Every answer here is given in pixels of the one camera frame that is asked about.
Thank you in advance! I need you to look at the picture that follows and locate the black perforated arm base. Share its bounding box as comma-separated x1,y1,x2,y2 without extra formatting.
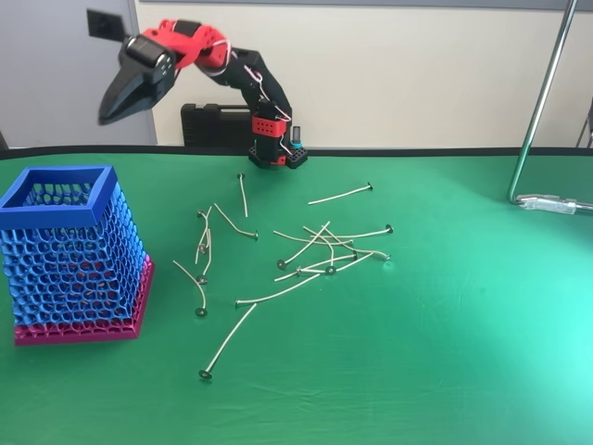
247,144,309,171

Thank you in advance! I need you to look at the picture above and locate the blue and magenta mesh basket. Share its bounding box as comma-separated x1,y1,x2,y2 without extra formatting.
0,164,157,348

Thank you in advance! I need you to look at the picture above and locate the black plastic tool case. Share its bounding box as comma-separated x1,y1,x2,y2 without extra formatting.
180,102,255,148

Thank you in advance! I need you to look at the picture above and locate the green cloth with black rim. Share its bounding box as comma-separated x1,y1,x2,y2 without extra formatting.
0,144,593,445

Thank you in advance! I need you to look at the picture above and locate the chrome stand tube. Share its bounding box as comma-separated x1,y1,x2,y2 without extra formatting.
507,0,593,215

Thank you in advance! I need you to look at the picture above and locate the silver carabiner clip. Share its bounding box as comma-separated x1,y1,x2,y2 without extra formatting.
518,194,580,215

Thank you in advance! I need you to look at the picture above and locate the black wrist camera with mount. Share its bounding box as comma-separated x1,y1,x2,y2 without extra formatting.
86,7,140,47

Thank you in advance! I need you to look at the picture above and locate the white red wrist cable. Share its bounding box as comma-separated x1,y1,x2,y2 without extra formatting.
197,39,233,79

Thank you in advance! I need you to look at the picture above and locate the white red forearm cable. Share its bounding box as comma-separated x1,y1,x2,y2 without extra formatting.
244,64,269,101

